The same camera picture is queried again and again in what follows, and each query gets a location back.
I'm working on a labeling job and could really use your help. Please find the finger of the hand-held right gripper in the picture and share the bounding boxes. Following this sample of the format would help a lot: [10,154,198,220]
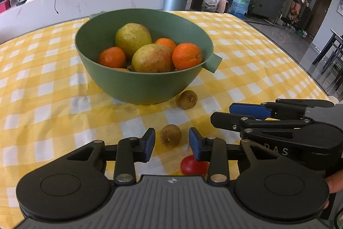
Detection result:
[230,98,335,120]
[210,112,312,132]

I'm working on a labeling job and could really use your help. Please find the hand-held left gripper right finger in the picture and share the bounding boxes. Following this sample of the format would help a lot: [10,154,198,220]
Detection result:
[189,127,280,186]

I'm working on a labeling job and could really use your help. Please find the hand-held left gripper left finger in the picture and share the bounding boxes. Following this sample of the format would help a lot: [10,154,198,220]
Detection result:
[64,127,156,185]

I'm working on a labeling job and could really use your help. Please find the red cherry tomato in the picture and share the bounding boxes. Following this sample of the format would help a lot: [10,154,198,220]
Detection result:
[180,155,209,176]

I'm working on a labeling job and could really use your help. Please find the brown longan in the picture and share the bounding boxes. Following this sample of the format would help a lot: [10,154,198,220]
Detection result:
[160,124,182,148]

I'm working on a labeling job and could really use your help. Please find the kiwi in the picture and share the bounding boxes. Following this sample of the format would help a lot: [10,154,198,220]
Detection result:
[175,90,198,111]

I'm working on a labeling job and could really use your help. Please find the green plastic bowl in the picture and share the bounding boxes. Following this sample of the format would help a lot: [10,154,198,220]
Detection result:
[75,13,223,105]

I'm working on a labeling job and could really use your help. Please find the green yellow pear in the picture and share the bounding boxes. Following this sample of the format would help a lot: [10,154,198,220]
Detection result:
[115,23,153,59]

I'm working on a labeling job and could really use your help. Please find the person's right forearm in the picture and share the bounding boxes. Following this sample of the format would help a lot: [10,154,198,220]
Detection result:
[325,172,343,194]

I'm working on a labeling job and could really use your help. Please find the black dining chair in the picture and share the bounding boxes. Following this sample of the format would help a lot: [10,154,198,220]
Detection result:
[312,29,343,93]

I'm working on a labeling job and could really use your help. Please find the blue water bottle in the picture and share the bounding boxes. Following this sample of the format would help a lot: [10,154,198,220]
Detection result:
[230,0,251,19]

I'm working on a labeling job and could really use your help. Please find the white plastic bag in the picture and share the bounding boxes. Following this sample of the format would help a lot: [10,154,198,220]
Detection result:
[202,0,220,13]

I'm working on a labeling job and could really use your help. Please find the yellow checkered tablecloth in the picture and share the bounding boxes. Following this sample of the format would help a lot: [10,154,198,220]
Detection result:
[0,10,333,208]

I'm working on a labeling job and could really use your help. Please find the white marble television cabinet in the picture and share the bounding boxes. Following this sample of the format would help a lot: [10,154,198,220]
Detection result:
[0,0,175,44]

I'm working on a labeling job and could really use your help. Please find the black power cable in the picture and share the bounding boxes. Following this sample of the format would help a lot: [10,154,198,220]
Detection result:
[54,0,74,14]

